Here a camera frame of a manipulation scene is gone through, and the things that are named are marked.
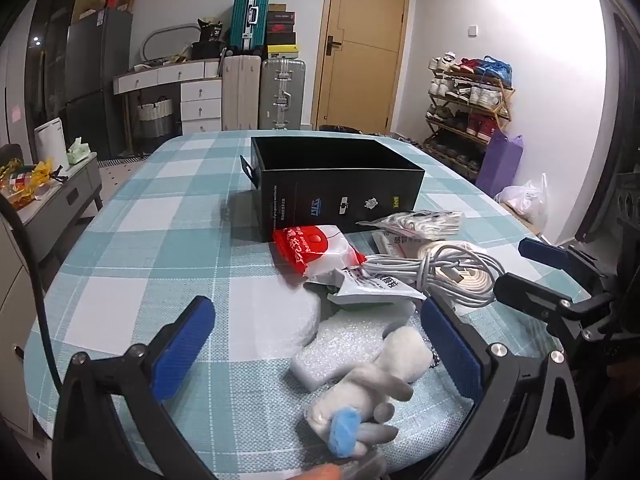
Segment white oval hoop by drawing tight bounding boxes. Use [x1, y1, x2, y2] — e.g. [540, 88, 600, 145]
[142, 24, 198, 61]

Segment teal suitcase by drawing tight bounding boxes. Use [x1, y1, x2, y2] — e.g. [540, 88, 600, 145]
[229, 0, 271, 56]

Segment white cabinet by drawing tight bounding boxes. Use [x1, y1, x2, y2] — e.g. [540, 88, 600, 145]
[0, 215, 48, 436]

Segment grey cabinet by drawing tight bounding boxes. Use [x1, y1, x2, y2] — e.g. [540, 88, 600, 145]
[10, 152, 103, 266]

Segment teal checked tablecloth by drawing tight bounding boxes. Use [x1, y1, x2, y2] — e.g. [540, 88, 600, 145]
[22, 130, 596, 480]

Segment rows of sneakers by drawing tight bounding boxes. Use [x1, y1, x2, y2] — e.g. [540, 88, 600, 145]
[427, 52, 513, 176]

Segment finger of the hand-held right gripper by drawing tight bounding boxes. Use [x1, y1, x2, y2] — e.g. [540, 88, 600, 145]
[492, 272, 616, 341]
[518, 237, 616, 286]

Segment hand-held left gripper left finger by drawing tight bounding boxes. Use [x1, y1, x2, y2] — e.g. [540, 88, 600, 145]
[52, 296, 217, 480]

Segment yellow and red bags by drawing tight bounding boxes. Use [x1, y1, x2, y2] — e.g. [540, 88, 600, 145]
[0, 157, 66, 211]

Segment white desk with drawers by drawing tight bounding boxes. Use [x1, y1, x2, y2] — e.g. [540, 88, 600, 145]
[112, 57, 223, 136]

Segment white foam block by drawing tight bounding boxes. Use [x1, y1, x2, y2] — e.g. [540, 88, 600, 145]
[291, 327, 401, 391]

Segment wooden shoe rack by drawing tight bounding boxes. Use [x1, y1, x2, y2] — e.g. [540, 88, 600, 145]
[422, 67, 516, 181]

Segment orange soft toy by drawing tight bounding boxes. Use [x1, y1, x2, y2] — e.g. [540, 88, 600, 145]
[295, 461, 351, 480]

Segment grey refrigerator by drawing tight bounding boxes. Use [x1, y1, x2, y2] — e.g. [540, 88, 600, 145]
[62, 7, 133, 156]

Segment black cable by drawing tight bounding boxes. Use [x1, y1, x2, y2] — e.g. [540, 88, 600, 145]
[0, 195, 63, 396]

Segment beige suitcase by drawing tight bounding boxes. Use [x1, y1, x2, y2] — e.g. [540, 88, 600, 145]
[221, 54, 262, 132]

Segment white cable bundle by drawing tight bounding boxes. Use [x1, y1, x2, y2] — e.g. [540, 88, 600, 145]
[365, 240, 506, 311]

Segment black cardboard box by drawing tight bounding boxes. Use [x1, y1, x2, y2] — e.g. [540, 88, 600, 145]
[240, 135, 426, 243]

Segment green tissue pack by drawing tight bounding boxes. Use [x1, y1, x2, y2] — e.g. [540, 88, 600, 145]
[66, 137, 92, 165]

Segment green and white medicine packet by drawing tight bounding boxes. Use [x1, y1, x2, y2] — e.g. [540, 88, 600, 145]
[305, 266, 426, 308]

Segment red and white packet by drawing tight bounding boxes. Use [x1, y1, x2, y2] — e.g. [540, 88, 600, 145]
[272, 224, 368, 291]

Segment black paper bag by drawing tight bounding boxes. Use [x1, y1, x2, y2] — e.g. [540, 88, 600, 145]
[196, 17, 223, 43]

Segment wooden door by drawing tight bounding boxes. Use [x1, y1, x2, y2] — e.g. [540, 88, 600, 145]
[311, 0, 412, 133]

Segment white paper packet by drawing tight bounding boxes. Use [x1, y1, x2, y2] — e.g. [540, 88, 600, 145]
[371, 230, 431, 261]

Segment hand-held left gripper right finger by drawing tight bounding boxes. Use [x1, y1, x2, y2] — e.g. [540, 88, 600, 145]
[420, 296, 583, 480]

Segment grey plush toy blue cap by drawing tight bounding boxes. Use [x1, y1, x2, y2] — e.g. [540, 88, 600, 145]
[305, 327, 436, 461]

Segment black door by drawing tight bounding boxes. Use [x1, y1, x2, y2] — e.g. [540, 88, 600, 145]
[612, 12, 640, 176]

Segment bagged white socks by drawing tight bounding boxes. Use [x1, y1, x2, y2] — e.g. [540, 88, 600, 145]
[356, 210, 466, 241]

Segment silver suitcase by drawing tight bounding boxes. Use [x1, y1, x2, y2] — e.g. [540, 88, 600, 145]
[258, 57, 307, 131]

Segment woven laundry basket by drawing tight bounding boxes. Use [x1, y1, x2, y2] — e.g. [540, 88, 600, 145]
[136, 96, 174, 138]

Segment white appliance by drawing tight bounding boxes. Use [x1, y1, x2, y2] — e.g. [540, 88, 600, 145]
[34, 117, 68, 171]

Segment white plastic bag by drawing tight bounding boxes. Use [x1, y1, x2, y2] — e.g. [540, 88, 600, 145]
[495, 172, 549, 228]

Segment purple bag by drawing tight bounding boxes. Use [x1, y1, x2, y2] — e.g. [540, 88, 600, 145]
[475, 130, 524, 200]

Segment black case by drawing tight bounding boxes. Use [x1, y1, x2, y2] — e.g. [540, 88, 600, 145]
[191, 40, 224, 61]

